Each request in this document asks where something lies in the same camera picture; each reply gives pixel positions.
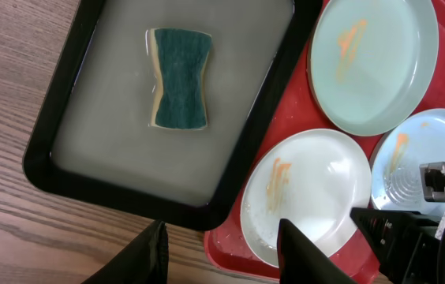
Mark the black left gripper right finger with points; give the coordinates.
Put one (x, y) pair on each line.
(300, 261)

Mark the red plastic serving tray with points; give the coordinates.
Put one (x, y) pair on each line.
(297, 111)

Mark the black rectangular water tray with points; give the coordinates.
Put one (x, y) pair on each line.
(94, 140)

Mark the light blue plate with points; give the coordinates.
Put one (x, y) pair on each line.
(396, 176)

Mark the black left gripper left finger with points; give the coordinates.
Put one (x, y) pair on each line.
(143, 261)

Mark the mint green plate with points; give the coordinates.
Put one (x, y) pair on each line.
(372, 61)

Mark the white plate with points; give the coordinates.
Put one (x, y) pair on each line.
(313, 178)

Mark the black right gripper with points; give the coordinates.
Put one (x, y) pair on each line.
(404, 243)

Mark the green and yellow sponge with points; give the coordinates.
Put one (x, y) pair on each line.
(179, 57)

